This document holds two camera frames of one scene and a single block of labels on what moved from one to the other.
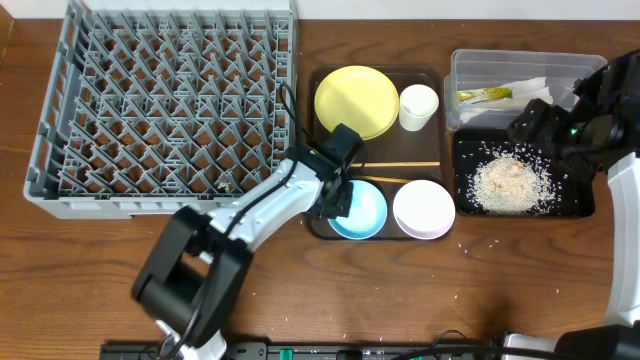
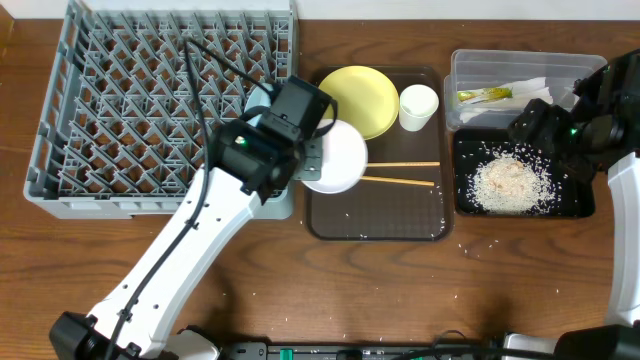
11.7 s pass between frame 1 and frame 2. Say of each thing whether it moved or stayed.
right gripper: stayed
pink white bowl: moved
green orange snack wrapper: stayed
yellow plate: stayed
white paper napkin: stayed
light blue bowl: moved
